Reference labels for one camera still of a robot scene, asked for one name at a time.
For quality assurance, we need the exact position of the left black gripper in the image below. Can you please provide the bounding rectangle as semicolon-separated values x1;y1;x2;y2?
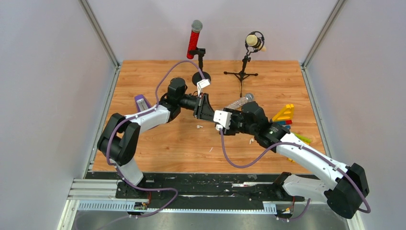
177;92;214;122

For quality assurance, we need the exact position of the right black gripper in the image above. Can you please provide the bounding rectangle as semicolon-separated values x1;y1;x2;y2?
218;110;256;137

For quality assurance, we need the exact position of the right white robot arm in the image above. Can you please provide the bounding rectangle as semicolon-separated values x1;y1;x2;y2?
220;102;371;219

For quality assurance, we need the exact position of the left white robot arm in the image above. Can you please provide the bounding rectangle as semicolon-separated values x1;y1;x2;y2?
97;78;214;198

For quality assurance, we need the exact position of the silver glitter microphone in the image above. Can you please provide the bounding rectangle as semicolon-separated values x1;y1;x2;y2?
225;93;255;110

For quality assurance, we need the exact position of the black tripod mic stand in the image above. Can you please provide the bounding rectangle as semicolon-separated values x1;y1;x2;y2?
223;51;259;97

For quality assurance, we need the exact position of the yellow stacking toy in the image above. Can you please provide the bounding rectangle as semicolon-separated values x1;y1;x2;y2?
271;104;294;125

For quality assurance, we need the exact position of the purple metronome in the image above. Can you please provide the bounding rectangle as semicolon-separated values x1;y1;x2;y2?
134;94;151;112

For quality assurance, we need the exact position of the green brick on triangle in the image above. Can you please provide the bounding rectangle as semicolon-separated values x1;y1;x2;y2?
293;132;312;145

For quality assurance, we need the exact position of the beige condenser microphone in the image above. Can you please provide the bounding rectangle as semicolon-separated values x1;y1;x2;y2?
245;31;267;54

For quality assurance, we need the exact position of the red glitter microphone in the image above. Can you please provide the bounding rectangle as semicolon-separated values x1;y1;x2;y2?
186;20;203;59

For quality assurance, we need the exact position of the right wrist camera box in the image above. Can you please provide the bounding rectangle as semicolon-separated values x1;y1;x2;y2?
213;110;232;131

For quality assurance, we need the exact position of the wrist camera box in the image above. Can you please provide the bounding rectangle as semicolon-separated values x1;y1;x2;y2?
196;79;211;95
213;110;232;131

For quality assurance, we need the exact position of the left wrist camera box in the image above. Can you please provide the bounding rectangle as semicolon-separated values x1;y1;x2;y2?
196;79;211;95

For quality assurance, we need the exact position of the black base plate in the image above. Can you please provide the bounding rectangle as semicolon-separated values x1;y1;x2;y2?
85;172;305;210

